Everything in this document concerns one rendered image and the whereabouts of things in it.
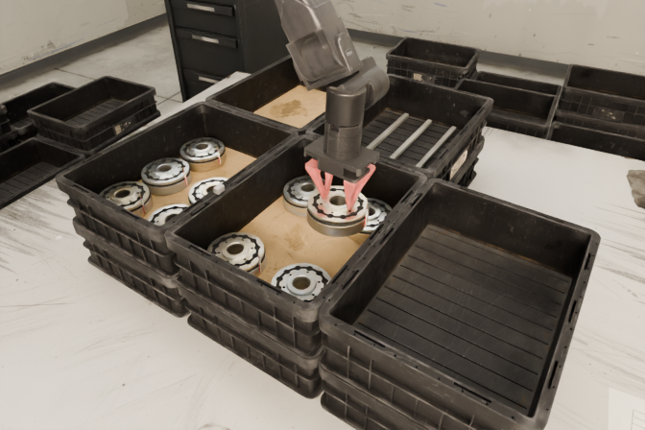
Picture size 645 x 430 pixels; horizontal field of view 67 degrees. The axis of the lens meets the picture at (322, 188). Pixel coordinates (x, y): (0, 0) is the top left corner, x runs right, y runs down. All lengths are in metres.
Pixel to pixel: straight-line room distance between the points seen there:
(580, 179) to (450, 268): 0.67
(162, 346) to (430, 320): 0.48
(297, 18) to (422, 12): 3.52
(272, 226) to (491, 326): 0.44
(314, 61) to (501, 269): 0.50
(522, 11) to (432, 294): 3.33
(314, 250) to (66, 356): 0.48
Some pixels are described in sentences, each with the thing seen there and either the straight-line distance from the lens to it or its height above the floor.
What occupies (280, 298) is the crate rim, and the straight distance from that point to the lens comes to 0.70.
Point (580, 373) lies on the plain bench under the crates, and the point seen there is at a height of 0.70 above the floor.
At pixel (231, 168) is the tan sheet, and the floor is 0.83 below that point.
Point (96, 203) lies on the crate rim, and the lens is 0.96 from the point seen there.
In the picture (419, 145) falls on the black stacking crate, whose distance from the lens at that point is 1.25.
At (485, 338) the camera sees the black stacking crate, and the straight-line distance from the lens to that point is 0.83.
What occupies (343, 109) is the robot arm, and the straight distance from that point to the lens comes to 0.70.
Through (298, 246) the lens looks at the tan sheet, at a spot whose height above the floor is 0.83.
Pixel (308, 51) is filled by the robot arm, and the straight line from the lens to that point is 0.70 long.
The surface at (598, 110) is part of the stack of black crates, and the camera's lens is 2.38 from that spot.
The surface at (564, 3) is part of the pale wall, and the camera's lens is 3.99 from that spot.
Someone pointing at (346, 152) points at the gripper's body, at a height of 1.07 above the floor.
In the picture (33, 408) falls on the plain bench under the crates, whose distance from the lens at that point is 0.99.
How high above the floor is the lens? 1.45
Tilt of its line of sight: 36 degrees down
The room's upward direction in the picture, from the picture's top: straight up
